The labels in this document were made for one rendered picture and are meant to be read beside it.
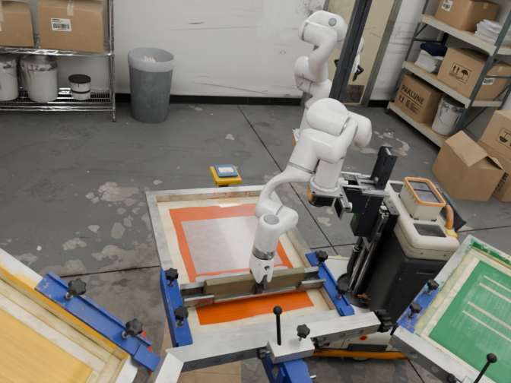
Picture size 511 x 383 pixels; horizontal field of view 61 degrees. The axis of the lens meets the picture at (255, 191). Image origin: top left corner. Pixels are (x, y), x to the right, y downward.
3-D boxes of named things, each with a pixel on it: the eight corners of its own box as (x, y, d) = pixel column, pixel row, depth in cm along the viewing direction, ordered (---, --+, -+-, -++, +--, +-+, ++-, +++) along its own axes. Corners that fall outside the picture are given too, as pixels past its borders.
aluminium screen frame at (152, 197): (144, 198, 187) (145, 191, 185) (269, 191, 208) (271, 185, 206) (179, 355, 128) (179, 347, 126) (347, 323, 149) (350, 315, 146)
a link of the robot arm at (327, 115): (317, 83, 142) (372, 101, 136) (331, 115, 177) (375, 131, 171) (299, 122, 142) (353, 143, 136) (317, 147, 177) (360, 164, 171)
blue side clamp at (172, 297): (159, 283, 151) (160, 268, 147) (173, 280, 153) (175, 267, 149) (174, 357, 128) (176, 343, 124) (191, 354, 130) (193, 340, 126)
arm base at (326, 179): (341, 178, 192) (351, 148, 183) (348, 194, 182) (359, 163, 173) (307, 175, 190) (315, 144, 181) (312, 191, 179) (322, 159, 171)
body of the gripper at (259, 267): (280, 258, 136) (274, 283, 142) (269, 237, 144) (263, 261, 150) (258, 261, 133) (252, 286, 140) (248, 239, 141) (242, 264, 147)
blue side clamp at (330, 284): (301, 264, 171) (306, 251, 167) (312, 263, 172) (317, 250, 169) (336, 326, 148) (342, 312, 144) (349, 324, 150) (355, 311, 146)
